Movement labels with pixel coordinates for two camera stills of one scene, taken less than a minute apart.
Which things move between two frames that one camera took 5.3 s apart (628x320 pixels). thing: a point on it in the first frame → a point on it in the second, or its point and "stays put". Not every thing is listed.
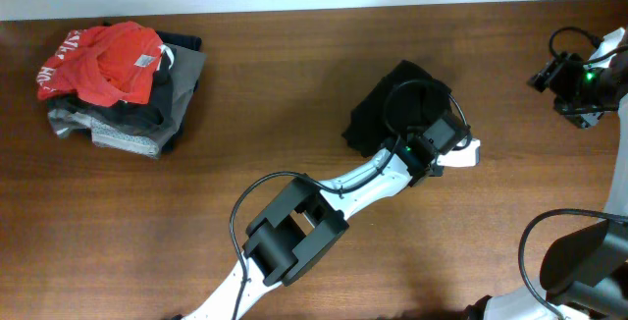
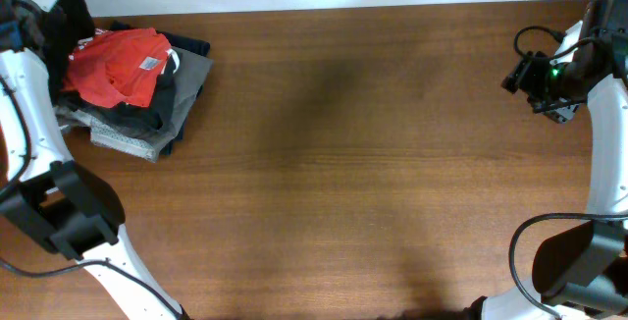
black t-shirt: [403, 98] → [62, 29]
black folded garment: [151, 112] stays put
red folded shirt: [106, 64] stays put
